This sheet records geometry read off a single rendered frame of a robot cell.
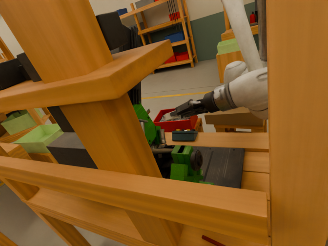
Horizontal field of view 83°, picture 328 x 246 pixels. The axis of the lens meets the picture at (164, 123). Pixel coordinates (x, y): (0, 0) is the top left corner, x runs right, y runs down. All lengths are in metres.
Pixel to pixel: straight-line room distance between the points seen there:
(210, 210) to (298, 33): 0.30
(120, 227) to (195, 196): 0.60
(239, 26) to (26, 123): 3.31
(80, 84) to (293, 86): 0.31
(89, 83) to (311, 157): 0.35
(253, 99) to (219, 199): 0.34
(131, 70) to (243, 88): 0.38
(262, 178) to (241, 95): 0.45
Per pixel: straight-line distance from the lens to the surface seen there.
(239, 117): 1.29
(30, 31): 0.45
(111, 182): 0.52
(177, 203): 0.41
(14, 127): 3.70
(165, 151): 0.97
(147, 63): 0.38
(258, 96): 0.62
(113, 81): 0.30
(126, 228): 0.93
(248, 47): 0.82
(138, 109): 0.94
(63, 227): 1.71
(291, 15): 0.25
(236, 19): 0.83
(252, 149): 1.06
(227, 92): 0.63
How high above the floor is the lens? 1.59
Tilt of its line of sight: 28 degrees down
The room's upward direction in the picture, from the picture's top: 19 degrees counter-clockwise
